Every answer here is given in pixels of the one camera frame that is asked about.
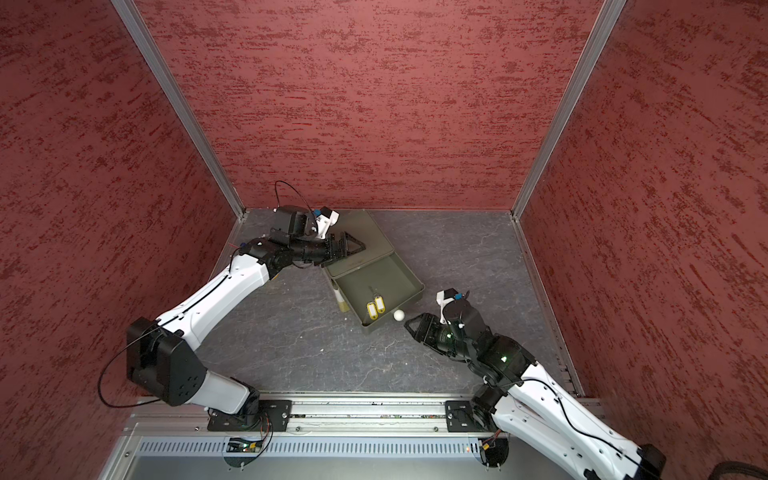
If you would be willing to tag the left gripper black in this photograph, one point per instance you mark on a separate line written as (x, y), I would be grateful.
(343, 245)

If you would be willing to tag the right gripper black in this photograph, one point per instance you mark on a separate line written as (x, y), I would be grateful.
(426, 330)

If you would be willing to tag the key yellow tag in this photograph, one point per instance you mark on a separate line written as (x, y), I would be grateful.
(372, 311)
(379, 303)

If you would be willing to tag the olive top drawer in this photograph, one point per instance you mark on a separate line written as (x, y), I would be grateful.
(392, 278)

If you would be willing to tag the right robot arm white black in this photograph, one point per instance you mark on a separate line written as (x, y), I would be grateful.
(520, 398)

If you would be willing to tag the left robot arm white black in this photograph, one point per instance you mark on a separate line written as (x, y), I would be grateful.
(161, 353)

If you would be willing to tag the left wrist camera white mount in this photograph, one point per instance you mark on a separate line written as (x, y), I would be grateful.
(325, 218)

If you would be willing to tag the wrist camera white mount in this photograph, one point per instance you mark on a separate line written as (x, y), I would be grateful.
(325, 218)
(444, 297)

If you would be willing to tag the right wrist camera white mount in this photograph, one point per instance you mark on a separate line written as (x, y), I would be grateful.
(444, 297)

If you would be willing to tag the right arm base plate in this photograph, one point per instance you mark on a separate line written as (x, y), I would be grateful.
(466, 416)

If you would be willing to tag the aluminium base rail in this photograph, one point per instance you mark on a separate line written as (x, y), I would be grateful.
(328, 436)

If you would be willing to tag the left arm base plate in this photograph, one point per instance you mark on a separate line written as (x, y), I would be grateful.
(270, 415)

